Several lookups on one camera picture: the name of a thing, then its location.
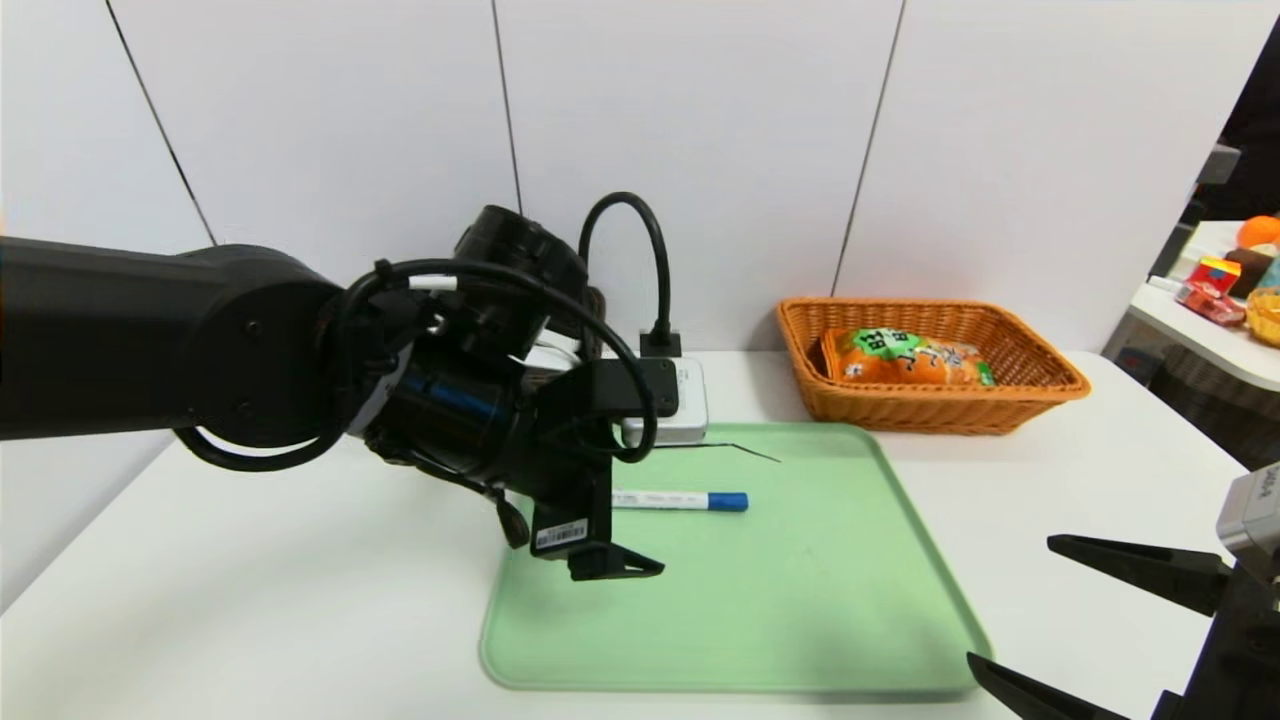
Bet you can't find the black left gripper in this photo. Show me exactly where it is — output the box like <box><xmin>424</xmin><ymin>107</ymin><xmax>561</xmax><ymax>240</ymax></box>
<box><xmin>485</xmin><ymin>411</ymin><xmax>666</xmax><ymax>582</ymax></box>

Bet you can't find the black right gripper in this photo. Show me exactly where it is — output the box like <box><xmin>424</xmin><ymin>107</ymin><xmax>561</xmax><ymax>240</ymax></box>
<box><xmin>966</xmin><ymin>533</ymin><xmax>1280</xmax><ymax>720</ymax></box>

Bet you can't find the white marker with blue cap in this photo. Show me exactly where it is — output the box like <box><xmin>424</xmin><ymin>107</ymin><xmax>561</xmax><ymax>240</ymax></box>
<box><xmin>612</xmin><ymin>490</ymin><xmax>750</xmax><ymax>513</ymax></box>

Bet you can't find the orange snack bag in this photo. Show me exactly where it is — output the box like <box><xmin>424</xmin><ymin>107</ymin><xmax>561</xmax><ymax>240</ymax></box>
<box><xmin>820</xmin><ymin>327</ymin><xmax>997</xmax><ymax>388</ymax></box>

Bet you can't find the orange wicker basket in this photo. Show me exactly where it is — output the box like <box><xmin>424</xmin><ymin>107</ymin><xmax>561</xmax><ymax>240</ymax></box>
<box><xmin>776</xmin><ymin>296</ymin><xmax>1091</xmax><ymax>436</ymax></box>

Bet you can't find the light green plastic tray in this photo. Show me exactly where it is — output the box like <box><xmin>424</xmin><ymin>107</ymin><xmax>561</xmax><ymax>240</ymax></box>
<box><xmin>480</xmin><ymin>421</ymin><xmax>993</xmax><ymax>694</ymax></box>

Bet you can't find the white side table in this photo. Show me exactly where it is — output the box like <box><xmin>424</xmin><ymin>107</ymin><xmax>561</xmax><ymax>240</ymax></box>
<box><xmin>1128</xmin><ymin>220</ymin><xmax>1280</xmax><ymax>393</ymax></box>

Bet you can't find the red snack packet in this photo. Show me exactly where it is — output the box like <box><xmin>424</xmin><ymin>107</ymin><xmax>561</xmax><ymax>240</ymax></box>
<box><xmin>1176</xmin><ymin>284</ymin><xmax>1249</xmax><ymax>327</ymax></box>

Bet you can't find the red and yellow box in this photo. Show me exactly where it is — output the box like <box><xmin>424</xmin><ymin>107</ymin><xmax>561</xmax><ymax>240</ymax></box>
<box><xmin>1187</xmin><ymin>257</ymin><xmax>1244</xmax><ymax>299</ymax></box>

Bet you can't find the dark brown block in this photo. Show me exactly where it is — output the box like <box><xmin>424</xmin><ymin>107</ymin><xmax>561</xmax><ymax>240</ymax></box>
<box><xmin>1225</xmin><ymin>247</ymin><xmax>1278</xmax><ymax>298</ymax></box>

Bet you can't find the person with black hair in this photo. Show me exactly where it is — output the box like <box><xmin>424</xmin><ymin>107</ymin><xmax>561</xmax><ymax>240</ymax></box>
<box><xmin>1205</xmin><ymin>18</ymin><xmax>1280</xmax><ymax>223</ymax></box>

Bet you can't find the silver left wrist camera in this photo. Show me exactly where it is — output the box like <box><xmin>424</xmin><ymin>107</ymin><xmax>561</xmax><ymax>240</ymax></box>
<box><xmin>620</xmin><ymin>358</ymin><xmax>709</xmax><ymax>446</ymax></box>

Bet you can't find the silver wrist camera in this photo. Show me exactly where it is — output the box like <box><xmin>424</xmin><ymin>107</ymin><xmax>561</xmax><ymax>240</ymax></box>
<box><xmin>620</xmin><ymin>358</ymin><xmax>709</xmax><ymax>446</ymax></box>
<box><xmin>1215</xmin><ymin>462</ymin><xmax>1280</xmax><ymax>561</ymax></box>

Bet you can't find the black left camera bracket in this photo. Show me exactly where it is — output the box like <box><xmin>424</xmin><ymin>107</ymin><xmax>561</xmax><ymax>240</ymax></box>
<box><xmin>535</xmin><ymin>358</ymin><xmax>681</xmax><ymax>463</ymax></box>

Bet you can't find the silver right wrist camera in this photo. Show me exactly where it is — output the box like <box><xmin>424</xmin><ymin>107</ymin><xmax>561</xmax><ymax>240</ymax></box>
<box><xmin>1215</xmin><ymin>462</ymin><xmax>1280</xmax><ymax>561</ymax></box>

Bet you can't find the black left camera cable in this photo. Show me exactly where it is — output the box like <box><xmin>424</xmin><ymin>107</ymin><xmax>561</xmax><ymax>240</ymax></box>
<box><xmin>578</xmin><ymin>192</ymin><xmax>683</xmax><ymax>359</ymax></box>

